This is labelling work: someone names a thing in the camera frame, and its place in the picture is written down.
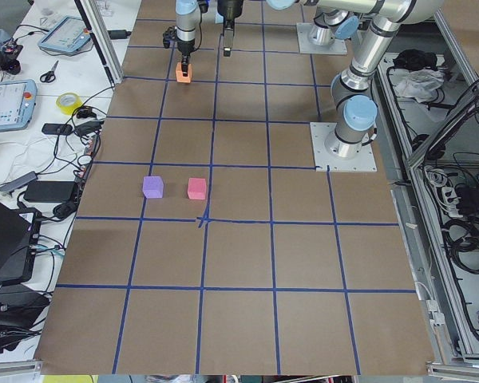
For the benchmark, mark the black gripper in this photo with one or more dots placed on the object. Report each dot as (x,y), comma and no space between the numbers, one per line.
(230,12)
(186,47)

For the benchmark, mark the orange foam block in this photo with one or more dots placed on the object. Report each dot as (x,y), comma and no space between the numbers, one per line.
(183,73)

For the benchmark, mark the black power adapter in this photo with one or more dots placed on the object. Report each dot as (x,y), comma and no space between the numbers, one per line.
(119,34)

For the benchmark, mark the far teach pendant tablet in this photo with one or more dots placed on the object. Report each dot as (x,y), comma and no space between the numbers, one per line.
(68,37)

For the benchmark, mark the teach pendant tablet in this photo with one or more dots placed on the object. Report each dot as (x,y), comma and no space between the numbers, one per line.
(17,101)
(68,37)

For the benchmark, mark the yellow tape roll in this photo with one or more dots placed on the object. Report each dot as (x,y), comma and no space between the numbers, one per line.
(68,103)

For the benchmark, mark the pink foam block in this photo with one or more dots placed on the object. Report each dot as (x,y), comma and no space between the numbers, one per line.
(197,188)

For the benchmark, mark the purple foam block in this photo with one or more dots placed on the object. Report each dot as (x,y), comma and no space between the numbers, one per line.
(153,187)

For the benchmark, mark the near teach pendant tablet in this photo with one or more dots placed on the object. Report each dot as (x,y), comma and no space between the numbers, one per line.
(17,101)

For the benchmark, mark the large black power brick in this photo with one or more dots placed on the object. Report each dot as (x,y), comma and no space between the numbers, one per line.
(39,191)

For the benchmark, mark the crumpled white cloth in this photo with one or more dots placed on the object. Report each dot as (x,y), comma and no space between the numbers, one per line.
(421,85)

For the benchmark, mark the black laptop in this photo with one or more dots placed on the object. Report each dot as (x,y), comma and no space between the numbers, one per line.
(19,230)

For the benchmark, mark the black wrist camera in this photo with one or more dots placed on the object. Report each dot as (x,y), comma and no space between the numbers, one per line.
(169,36)

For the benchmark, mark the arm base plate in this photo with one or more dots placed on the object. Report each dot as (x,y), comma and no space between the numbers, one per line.
(314,39)
(333,155)

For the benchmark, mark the aluminium frame post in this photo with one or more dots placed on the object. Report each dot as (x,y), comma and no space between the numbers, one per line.
(98,32)

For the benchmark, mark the black handled scissors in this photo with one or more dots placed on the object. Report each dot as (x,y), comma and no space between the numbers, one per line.
(49,76)

